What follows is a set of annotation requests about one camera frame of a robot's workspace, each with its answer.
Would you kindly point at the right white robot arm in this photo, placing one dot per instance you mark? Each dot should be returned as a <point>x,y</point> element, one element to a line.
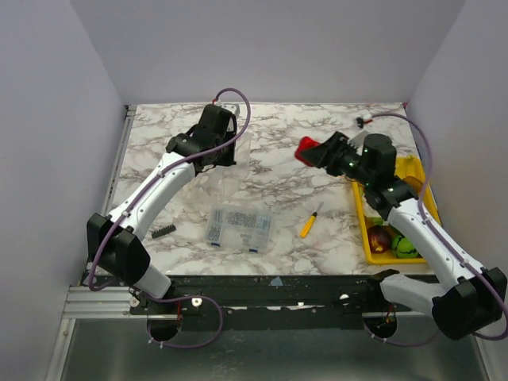
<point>466,297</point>

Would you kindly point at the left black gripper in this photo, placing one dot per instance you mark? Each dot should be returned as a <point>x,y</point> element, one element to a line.
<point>229,160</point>

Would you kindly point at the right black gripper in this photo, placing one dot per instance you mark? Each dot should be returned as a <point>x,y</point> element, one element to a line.
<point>330,148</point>

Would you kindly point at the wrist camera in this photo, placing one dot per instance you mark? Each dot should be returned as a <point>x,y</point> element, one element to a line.
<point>361,123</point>
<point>233,108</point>

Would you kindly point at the yellow banana bunch toy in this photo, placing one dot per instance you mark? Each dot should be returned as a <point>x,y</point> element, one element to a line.
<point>408,163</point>

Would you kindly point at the red bell pepper toy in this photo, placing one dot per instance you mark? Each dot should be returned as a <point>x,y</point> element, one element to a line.
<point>304,145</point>

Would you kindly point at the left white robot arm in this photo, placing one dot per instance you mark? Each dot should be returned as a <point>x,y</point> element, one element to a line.
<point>115,240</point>

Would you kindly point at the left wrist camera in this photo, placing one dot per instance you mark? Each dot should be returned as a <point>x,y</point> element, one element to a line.
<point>233,108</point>

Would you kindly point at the black toothed plastic part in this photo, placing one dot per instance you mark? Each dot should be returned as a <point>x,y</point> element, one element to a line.
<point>163,231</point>

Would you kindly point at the yellow handle screwdriver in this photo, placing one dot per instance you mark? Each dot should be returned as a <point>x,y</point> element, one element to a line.
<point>310,222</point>

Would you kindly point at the clear screw organizer box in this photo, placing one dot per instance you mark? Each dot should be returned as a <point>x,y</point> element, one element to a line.
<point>240,228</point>

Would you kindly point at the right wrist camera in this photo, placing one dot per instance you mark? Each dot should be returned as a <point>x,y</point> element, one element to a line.
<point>361,123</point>

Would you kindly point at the clear zip top bag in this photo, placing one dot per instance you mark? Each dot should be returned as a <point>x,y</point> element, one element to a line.
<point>221,183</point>

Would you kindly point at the dark purple onion toy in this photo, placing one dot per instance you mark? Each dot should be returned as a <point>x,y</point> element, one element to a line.
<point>379,239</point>

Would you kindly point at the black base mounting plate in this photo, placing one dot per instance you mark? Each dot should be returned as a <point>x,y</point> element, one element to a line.
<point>266,302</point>

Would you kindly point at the yellow plastic tray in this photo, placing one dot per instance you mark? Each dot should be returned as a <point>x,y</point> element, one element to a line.
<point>368,217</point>

